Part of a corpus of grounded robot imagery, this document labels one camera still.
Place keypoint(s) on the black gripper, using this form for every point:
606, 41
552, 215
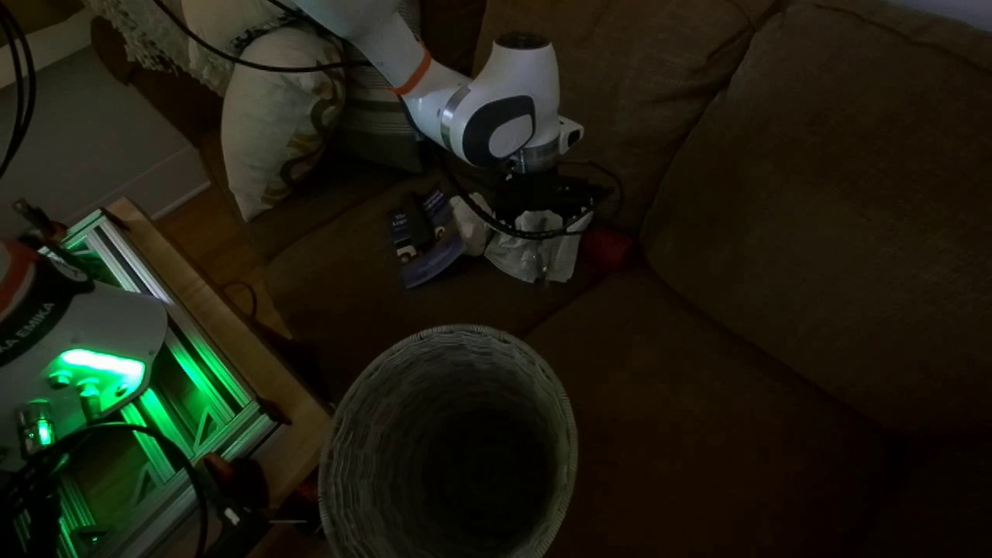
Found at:
529, 206

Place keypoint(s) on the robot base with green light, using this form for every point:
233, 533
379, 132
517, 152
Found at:
72, 355

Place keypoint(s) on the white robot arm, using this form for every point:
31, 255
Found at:
504, 123

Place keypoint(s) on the brown fabric couch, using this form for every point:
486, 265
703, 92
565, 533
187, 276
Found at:
785, 345

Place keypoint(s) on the white crumpled cloth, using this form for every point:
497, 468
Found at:
545, 253

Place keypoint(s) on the patterned cream pillow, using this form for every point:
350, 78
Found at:
278, 115

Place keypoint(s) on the grey woven basket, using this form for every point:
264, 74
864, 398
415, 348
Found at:
457, 442

